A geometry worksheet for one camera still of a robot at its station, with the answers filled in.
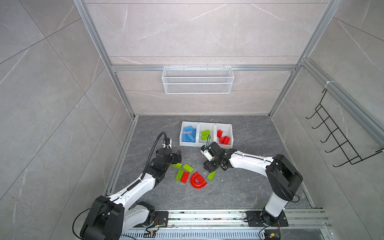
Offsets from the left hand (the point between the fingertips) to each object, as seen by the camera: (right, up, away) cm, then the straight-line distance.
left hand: (172, 146), depth 86 cm
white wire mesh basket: (+15, +44, +15) cm, 49 cm away
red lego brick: (+31, +7, +17) cm, 36 cm away
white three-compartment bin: (+14, +7, +14) cm, 21 cm away
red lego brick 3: (+7, -18, 0) cm, 19 cm away
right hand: (+22, -11, +5) cm, 25 cm away
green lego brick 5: (+4, -17, +2) cm, 17 cm away
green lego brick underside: (+23, -18, +2) cm, 29 cm away
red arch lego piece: (+14, -20, 0) cm, 25 cm away
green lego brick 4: (+9, -14, +4) cm, 17 cm away
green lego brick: (+20, +4, +19) cm, 28 cm away
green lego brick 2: (+21, +7, +21) cm, 30 cm away
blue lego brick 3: (+9, +11, +21) cm, 25 cm away
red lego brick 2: (+32, +3, +17) cm, 36 cm away
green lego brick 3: (+3, -12, +4) cm, 13 cm away
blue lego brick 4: (+10, +4, +15) cm, 18 cm away
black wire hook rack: (+77, +4, -24) cm, 81 cm away
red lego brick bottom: (+35, +2, +15) cm, 38 cm away
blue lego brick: (+7, +4, +16) cm, 18 cm away
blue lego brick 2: (+12, +6, +15) cm, 20 cm away
